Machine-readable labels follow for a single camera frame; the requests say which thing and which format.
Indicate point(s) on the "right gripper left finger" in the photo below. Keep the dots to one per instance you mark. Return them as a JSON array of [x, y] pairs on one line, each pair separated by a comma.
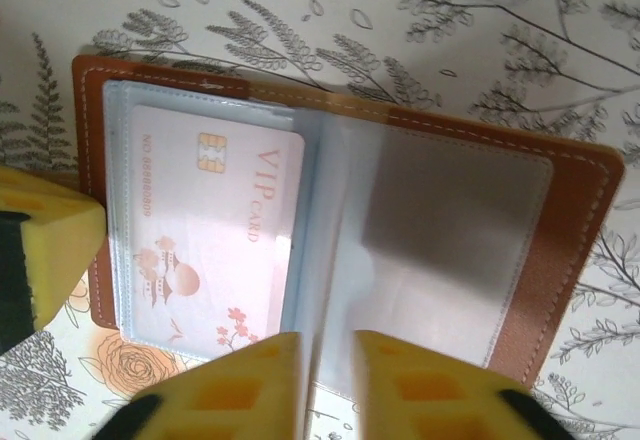
[[240, 395]]

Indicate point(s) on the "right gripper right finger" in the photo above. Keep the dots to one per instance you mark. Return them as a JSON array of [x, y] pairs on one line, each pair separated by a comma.
[[440, 400]]

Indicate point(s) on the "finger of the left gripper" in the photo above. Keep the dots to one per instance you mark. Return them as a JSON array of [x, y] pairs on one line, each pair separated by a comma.
[[55, 225]]

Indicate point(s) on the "pink VIP card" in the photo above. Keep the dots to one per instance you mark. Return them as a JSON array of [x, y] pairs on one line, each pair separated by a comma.
[[210, 220]]

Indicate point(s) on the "brown leather card holder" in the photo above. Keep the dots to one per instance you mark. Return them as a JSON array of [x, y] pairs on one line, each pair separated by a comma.
[[550, 270]]

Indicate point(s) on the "floral patterned table cover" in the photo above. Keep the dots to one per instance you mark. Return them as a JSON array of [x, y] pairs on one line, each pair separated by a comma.
[[250, 10]]

